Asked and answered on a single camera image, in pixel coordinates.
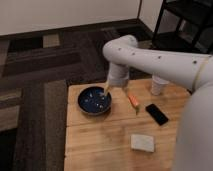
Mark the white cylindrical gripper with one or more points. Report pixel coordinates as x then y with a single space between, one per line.
118 76

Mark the white sponge block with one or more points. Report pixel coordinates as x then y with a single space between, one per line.
142 142

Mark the black smartphone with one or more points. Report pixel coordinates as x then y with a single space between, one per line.
157 114

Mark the orange carrot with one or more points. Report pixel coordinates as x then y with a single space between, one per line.
135 103

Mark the white ceramic cup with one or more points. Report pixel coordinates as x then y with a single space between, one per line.
158 85

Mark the black metal shelf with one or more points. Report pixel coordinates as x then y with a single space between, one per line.
197 13

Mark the dark blue ceramic bowl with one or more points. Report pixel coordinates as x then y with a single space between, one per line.
92 101

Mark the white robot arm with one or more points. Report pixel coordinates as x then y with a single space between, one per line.
194 140

